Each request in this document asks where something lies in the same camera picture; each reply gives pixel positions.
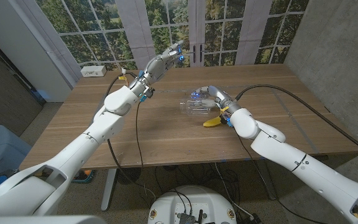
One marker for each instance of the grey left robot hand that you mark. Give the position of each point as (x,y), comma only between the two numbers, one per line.
(160,67)

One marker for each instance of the white power strip box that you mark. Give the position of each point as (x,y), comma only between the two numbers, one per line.
(93,71)

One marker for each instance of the teal basket with items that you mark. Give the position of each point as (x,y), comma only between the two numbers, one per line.
(84,176)

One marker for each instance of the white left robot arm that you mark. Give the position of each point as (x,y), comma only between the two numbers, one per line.
(82,143)

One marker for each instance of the yellow toy banana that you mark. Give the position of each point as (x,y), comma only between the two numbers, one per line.
(212,122)

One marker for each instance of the black round fan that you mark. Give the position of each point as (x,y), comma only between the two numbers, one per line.
(129,175)

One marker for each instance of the blue plastic bin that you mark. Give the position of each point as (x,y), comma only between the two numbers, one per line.
(2,149)

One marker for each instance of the white table leg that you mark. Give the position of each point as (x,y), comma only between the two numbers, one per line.
(107,193)

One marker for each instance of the printed window backdrop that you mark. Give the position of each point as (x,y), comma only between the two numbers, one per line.
(135,31)

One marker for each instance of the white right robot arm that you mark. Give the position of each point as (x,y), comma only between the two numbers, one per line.
(291,155)

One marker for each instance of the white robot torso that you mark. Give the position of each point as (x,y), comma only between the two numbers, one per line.
(191,202)

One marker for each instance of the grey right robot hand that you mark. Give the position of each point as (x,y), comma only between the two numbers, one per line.
(216,96)

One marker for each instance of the grey table leg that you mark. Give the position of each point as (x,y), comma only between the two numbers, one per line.
(264,180)

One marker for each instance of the clear plastic jar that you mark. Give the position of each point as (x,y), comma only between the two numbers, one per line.
(194,107)

